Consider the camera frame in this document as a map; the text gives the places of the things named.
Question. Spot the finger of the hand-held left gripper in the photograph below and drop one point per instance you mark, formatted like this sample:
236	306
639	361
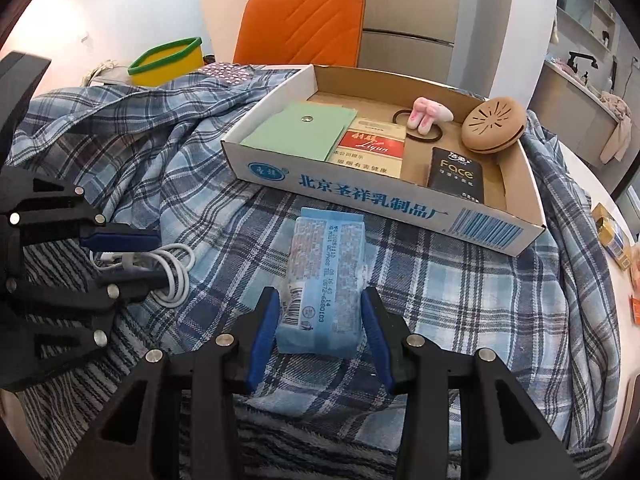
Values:
125	239
135	290

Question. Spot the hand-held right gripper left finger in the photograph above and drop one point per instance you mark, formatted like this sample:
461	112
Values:
262	345

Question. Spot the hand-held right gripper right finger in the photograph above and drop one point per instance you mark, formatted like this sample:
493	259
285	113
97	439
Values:
380	345

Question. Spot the light blue tissue pack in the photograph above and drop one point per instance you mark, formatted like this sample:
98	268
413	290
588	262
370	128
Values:
320	270

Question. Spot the shallow cardboard box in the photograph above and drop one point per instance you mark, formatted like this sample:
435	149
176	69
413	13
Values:
380	197

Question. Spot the black tissue pack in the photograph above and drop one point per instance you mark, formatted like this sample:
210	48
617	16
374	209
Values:
455	175

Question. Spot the red white cigarette pack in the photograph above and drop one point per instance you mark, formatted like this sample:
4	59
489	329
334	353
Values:
370	147

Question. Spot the green paper card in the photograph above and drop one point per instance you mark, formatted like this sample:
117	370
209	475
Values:
295	132

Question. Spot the brown round case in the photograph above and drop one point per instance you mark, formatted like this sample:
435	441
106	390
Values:
492	122

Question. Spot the blue plaid shirt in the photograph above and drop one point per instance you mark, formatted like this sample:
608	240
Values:
175	160

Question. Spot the yellow bin with green rim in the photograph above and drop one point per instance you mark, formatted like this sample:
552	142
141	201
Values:
165	72

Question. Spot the rhinestone sticker sheet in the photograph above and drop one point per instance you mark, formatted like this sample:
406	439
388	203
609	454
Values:
227	72

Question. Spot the gold cigarette pack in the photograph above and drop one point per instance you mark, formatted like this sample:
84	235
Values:
610	232

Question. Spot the small orange packet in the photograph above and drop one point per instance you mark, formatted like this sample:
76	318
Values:
636	310

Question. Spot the orange padded chair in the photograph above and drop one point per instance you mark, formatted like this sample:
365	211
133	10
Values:
300	25

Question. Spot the beige refrigerator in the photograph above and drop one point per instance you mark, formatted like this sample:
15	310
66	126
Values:
410	45

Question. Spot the bathroom vanity cabinet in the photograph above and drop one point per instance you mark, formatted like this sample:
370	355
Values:
565	105

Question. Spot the pink towel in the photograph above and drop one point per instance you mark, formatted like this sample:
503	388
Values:
615	130

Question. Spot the black faucet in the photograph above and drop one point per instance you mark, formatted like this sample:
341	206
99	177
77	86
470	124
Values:
580	57

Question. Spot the mirror cabinet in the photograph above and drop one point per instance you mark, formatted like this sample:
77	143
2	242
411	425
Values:
580	0

